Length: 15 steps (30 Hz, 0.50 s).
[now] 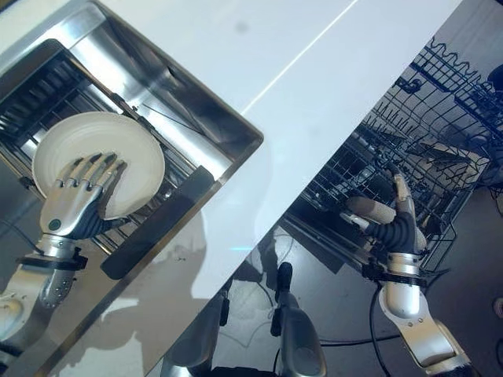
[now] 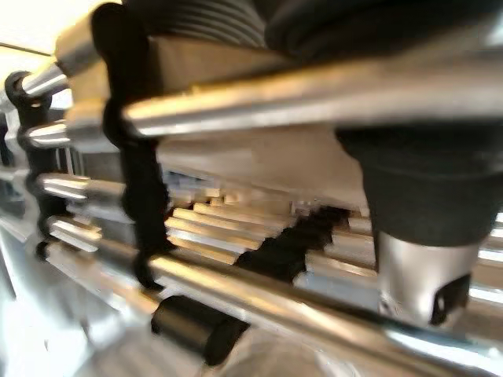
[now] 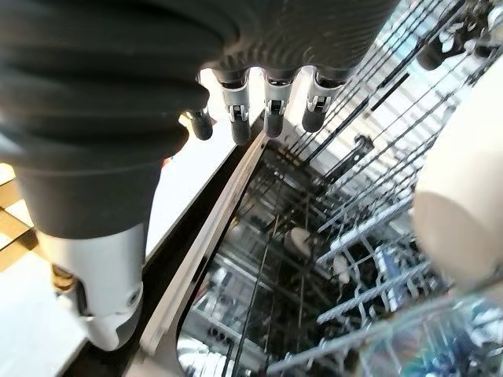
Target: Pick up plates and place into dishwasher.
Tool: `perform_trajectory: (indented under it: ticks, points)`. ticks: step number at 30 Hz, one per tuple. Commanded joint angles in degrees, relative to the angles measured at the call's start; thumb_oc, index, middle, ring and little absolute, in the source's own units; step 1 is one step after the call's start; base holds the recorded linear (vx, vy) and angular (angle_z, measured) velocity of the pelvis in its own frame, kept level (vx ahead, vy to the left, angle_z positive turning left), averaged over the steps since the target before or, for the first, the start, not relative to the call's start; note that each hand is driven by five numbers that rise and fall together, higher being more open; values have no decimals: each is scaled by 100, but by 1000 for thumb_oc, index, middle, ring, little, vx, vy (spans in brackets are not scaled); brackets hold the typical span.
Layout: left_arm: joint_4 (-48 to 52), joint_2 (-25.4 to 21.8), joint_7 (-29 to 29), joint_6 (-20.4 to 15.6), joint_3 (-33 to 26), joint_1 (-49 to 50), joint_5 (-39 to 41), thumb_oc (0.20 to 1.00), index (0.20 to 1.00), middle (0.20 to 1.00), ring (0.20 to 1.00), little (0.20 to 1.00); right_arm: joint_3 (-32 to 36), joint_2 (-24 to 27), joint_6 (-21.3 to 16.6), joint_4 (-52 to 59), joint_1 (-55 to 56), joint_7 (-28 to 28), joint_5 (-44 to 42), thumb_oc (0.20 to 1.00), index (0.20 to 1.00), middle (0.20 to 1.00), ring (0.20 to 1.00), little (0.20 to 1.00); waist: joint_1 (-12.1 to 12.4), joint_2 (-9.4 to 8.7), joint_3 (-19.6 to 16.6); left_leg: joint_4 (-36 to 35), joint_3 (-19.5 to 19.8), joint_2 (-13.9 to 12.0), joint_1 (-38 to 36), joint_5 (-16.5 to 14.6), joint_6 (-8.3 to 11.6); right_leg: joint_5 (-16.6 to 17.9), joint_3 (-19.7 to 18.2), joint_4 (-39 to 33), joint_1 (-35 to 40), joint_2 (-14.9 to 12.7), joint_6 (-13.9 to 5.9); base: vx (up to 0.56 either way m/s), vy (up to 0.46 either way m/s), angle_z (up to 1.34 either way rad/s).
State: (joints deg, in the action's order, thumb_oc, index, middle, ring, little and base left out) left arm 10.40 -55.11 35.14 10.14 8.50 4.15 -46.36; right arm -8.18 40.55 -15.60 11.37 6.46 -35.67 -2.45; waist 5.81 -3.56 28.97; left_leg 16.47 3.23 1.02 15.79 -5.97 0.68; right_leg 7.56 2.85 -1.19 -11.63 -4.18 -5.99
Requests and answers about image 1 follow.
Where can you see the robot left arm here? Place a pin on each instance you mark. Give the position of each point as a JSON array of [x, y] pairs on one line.
[[51, 286]]

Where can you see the robot leg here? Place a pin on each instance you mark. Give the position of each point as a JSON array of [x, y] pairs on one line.
[[298, 330], [196, 337]]

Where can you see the white round plate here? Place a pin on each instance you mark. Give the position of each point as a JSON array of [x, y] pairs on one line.
[[129, 157]]

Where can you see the robot right leg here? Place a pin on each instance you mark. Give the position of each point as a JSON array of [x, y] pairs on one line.
[[298, 330]]

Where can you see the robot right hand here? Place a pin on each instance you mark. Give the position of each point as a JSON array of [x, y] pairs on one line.
[[404, 231]]

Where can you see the black framed sink drying rack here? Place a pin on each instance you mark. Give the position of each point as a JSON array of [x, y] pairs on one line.
[[157, 235]]

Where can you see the robot left leg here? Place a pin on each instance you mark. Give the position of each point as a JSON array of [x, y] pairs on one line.
[[196, 337]]

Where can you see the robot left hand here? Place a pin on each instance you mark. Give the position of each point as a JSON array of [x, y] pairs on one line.
[[64, 208]]

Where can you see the stainless steel sink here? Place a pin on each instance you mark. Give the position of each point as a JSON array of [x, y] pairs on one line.
[[188, 98]]

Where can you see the dishwasher door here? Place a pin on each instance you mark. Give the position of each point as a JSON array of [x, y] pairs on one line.
[[314, 243]]

